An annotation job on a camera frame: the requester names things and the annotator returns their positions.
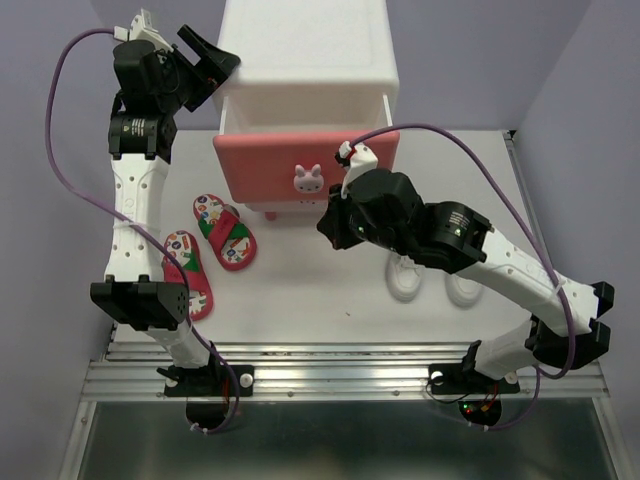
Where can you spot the pink drawer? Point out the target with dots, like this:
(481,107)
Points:
(279,171)

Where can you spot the aluminium rail frame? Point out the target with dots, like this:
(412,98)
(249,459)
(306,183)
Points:
(339,384)

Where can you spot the red patterned slipper near cabinet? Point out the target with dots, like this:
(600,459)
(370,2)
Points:
(231,241)

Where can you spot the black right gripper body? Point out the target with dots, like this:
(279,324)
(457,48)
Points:
(350,225)

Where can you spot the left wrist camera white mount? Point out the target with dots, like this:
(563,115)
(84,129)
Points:
(141,28)

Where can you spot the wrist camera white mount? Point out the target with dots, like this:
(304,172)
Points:
(141,28)
(357,160)

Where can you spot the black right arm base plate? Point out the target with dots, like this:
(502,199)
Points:
(451,379)

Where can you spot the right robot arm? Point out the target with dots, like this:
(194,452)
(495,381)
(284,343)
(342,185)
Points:
(564,329)

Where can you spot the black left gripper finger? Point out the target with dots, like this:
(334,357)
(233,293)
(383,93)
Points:
(215,65)
(201,47)

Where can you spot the white shoe cabinet body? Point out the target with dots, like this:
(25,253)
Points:
(307,66)

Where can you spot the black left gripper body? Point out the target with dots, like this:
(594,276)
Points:
(181,86)

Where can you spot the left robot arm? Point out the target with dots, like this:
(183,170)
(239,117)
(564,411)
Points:
(133,291)

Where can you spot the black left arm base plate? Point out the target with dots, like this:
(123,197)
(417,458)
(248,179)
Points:
(208,381)

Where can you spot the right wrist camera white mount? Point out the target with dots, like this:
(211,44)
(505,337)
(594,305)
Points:
(357,160)

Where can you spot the red patterned slipper near arm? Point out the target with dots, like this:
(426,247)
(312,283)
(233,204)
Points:
(182,246)

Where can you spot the white sneaker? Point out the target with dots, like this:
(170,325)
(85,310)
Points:
(462,292)
(403,277)

